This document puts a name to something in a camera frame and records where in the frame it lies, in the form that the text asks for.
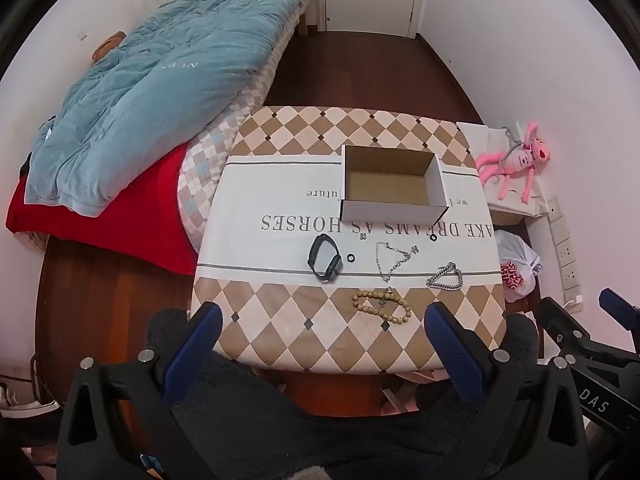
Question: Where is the bed with checked sheet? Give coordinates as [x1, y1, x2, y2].
[176, 0, 321, 256]

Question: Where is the cardboard box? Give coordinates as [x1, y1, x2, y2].
[339, 144, 449, 225]

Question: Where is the light blue duvet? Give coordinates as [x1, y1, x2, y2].
[22, 0, 318, 218]

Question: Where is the red blanket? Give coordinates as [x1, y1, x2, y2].
[6, 142, 198, 276]

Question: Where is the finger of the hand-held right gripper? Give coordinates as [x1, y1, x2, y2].
[536, 296, 596, 361]
[598, 287, 640, 341]

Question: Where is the silver chain necklace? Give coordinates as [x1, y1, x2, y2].
[375, 241, 420, 282]

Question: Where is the black smart band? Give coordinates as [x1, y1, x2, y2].
[307, 234, 344, 283]

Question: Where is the wooden bead bracelet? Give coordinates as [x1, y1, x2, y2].
[351, 287, 413, 325]

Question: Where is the brown plush toy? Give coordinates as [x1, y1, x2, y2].
[92, 31, 126, 63]

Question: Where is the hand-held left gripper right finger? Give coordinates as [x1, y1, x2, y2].
[424, 301, 588, 480]

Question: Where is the white plastic bag red print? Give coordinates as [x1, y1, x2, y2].
[495, 230, 543, 304]

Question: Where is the pink plush toy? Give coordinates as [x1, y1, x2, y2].
[475, 121, 550, 205]

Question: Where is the grey wire hanger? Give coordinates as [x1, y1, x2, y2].
[501, 126, 532, 162]

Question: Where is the silver chain bracelet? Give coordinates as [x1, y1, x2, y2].
[426, 262, 463, 291]

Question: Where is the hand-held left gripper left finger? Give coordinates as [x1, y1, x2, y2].
[57, 301, 223, 480]

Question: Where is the checkered printed tablecloth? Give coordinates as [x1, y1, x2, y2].
[189, 106, 508, 375]

